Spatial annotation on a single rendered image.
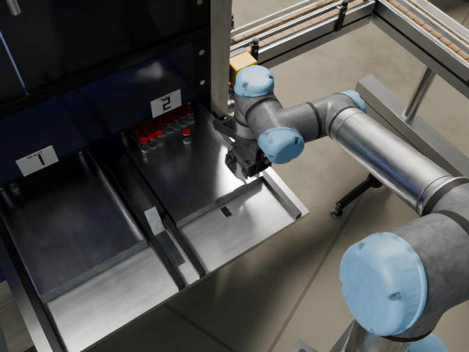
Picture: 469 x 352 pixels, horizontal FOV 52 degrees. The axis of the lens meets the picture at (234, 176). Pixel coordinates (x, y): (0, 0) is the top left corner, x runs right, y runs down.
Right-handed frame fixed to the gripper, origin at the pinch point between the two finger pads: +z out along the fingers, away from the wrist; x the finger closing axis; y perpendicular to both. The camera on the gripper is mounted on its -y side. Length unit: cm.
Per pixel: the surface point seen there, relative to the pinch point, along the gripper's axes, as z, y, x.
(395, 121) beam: 41, -10, 84
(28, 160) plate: -9.8, -23.6, -42.8
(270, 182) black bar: 3.7, 4.6, 6.7
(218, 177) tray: 5.6, -4.9, -3.1
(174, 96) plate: -9.7, -23.6, -4.6
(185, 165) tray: 5.6, -12.9, -8.4
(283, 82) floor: 94, -90, 98
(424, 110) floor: 94, -32, 152
